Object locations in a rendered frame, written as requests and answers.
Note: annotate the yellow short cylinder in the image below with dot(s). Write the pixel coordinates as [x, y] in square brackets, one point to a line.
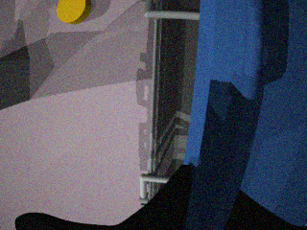
[73, 11]

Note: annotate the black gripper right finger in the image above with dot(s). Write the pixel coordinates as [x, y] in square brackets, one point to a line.
[249, 215]

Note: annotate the blue plastic tray with wire bars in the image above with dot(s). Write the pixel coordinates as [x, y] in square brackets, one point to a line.
[248, 127]

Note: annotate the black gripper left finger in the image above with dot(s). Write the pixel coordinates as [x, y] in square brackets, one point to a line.
[166, 211]

